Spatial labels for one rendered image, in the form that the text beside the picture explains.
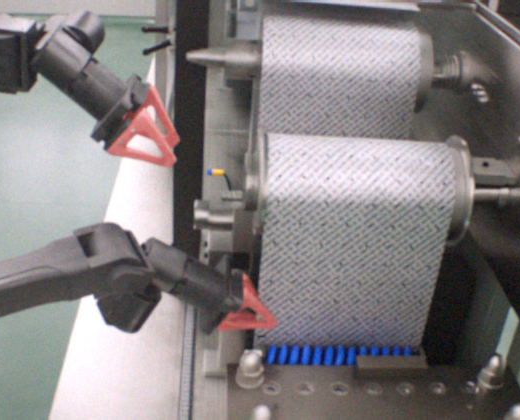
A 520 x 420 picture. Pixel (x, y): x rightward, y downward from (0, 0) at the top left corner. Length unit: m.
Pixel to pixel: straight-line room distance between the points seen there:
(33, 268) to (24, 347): 1.78
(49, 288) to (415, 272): 0.46
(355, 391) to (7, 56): 0.60
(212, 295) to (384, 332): 0.25
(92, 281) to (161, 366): 0.34
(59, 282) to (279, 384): 0.31
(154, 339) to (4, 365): 1.39
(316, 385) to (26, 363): 1.71
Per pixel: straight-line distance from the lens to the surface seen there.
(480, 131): 1.07
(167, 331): 1.19
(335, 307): 0.94
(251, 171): 0.86
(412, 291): 0.94
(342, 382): 0.93
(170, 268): 0.87
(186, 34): 1.11
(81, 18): 0.90
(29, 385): 2.43
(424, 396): 0.94
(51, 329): 2.64
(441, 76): 1.12
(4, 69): 0.86
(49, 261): 0.81
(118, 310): 0.90
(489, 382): 0.98
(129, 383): 1.10
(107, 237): 0.83
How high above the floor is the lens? 1.66
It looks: 30 degrees down
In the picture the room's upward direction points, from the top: 5 degrees clockwise
